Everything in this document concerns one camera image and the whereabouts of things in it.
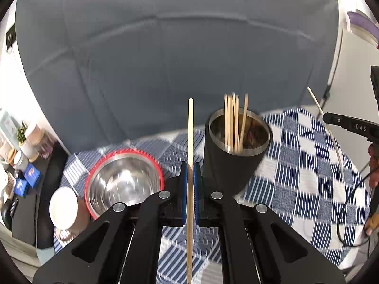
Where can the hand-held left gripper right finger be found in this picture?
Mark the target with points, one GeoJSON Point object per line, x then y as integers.
{"type": "Point", "coordinates": [197, 195]}

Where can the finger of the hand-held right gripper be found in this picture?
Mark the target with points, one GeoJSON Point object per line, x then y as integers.
{"type": "Point", "coordinates": [337, 120]}

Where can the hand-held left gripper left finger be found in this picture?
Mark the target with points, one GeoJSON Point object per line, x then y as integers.
{"type": "Point", "coordinates": [184, 195]}

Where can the light wooden chopstick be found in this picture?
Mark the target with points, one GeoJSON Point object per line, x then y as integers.
{"type": "Point", "coordinates": [191, 130]}
{"type": "Point", "coordinates": [318, 106]}

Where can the black cylindrical utensil holder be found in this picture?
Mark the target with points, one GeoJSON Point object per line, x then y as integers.
{"type": "Point", "coordinates": [225, 171]}

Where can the bunch of wooden chopsticks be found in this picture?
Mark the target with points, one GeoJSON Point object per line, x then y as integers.
{"type": "Point", "coordinates": [226, 124]}

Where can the person's right hand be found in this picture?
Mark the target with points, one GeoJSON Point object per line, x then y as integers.
{"type": "Point", "coordinates": [374, 177]}

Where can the black backdrop clamp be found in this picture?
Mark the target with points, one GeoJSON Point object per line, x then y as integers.
{"type": "Point", "coordinates": [325, 94]}

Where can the red rimmed steel bowl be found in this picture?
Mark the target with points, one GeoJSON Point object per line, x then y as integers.
{"type": "Point", "coordinates": [118, 183]}

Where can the blue white patterned tablecloth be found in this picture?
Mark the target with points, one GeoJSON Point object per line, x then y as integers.
{"type": "Point", "coordinates": [296, 177]}

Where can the purple rimmed white container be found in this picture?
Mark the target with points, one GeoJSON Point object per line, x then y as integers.
{"type": "Point", "coordinates": [362, 23]}

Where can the beige ceramic mug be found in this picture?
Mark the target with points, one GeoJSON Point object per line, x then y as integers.
{"type": "Point", "coordinates": [63, 207]}

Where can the dark side cabinet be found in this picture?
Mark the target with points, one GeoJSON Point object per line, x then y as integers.
{"type": "Point", "coordinates": [44, 207]}

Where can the grey fabric backdrop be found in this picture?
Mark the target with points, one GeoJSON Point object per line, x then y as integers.
{"type": "Point", "coordinates": [148, 50]}

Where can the small plant in white pot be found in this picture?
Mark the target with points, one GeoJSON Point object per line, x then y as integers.
{"type": "Point", "coordinates": [27, 148]}

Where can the pale pink ceramic cup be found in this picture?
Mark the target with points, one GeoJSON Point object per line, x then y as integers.
{"type": "Point", "coordinates": [32, 130]}

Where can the white lidded jar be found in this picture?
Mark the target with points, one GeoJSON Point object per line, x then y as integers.
{"type": "Point", "coordinates": [20, 159]}

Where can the black handset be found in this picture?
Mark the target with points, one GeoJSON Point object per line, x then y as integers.
{"type": "Point", "coordinates": [9, 213]}

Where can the black wall outlet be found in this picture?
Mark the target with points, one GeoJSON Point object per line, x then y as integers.
{"type": "Point", "coordinates": [10, 37]}

